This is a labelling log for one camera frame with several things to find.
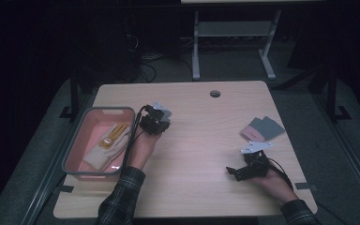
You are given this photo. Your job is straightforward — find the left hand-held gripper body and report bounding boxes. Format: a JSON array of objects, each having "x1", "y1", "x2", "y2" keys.
[{"x1": 139, "y1": 100, "x2": 172, "y2": 136}]

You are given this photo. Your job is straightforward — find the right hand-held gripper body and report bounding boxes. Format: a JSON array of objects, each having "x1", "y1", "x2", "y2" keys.
[{"x1": 240, "y1": 141, "x2": 274, "y2": 180}]

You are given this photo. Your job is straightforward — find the cream glove with orange stripe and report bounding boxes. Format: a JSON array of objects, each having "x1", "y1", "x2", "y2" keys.
[{"x1": 82, "y1": 122, "x2": 129, "y2": 172}]

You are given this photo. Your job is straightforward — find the pink plastic basket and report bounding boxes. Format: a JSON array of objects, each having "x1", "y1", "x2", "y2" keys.
[{"x1": 61, "y1": 106, "x2": 137, "y2": 182}]

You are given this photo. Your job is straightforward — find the person's left hand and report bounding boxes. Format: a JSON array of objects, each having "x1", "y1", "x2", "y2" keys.
[{"x1": 127, "y1": 130, "x2": 162, "y2": 172}]

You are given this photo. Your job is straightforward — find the person's right hand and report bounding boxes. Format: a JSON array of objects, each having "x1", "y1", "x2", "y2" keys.
[{"x1": 249, "y1": 171, "x2": 298, "y2": 204}]

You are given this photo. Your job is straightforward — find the black metal stand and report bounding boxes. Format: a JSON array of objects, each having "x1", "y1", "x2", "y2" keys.
[
  {"x1": 326, "y1": 64, "x2": 353, "y2": 123},
  {"x1": 59, "y1": 68, "x2": 81, "y2": 121}
]

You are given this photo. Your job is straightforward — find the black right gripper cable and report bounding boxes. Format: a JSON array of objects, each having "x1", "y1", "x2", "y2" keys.
[{"x1": 266, "y1": 157, "x2": 294, "y2": 192}]

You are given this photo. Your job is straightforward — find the black floor cables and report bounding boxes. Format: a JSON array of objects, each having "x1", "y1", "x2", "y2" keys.
[{"x1": 137, "y1": 52, "x2": 158, "y2": 83}]

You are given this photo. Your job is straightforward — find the grey metal rail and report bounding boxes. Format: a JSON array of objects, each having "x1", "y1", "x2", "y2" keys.
[
  {"x1": 21, "y1": 92, "x2": 97, "y2": 225},
  {"x1": 312, "y1": 92, "x2": 360, "y2": 215}
]

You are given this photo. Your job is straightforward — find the white metal desk frame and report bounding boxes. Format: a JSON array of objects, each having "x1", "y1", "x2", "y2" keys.
[{"x1": 191, "y1": 8, "x2": 282, "y2": 82}]

